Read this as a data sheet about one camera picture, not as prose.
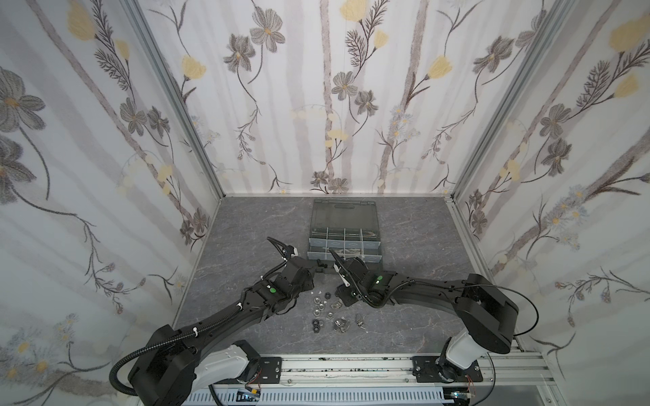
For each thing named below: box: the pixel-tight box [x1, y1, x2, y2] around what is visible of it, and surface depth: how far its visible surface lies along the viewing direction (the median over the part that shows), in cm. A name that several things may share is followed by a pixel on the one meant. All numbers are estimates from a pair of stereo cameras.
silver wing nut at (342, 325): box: [333, 316, 351, 333], surface depth 84 cm
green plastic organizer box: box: [307, 198, 384, 275], surface depth 107 cm
